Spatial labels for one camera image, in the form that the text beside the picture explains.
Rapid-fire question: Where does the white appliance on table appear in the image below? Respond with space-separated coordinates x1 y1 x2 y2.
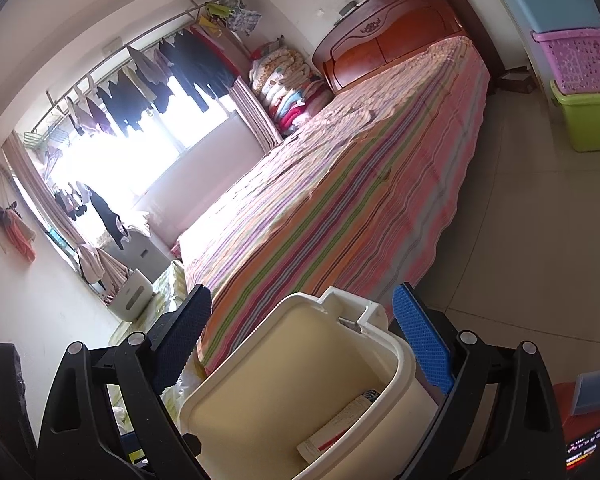
109 270 155 322

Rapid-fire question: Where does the cream plastic trash bin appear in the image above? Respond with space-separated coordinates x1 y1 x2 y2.
178 287 437 479

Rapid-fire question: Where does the orange cloth hanging on wall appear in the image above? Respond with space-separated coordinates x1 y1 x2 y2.
0 202 36 263

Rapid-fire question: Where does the stack of folded quilts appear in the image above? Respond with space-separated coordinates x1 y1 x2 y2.
249 36 335 138

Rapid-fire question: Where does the green plastic storage box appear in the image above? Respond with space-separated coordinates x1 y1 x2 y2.
550 80 600 153

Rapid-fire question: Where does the pink plastic basket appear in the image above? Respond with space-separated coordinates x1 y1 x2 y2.
531 28 600 94

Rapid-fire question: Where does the striped colourful bed sheet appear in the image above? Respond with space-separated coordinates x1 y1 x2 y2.
178 36 490 373

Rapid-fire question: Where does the pink curtain left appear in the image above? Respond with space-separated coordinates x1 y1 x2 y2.
2 132 106 288

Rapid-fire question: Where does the white red cardboard box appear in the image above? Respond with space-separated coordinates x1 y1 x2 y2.
297 389 380 464

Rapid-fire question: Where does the red plastic stool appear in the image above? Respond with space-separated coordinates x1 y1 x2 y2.
553 370 600 479

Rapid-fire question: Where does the black garment hanging low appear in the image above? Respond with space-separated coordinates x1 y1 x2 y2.
86 186 128 250

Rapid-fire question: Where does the hanging dark clothes row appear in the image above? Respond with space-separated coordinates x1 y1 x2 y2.
65 27 239 134

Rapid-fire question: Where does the pink curtain right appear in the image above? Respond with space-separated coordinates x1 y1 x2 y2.
229 76 283 154

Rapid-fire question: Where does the yellow checkered plastic tablecloth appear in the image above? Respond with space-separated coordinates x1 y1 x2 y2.
108 259 201 436

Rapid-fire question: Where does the red wooden headboard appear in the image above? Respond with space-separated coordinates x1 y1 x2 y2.
312 0 505 94

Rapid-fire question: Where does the pink curtain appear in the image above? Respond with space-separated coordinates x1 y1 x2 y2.
2 132 106 288
229 76 283 154

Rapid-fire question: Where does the white grey air purifier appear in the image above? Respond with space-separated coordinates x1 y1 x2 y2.
101 228 174 282

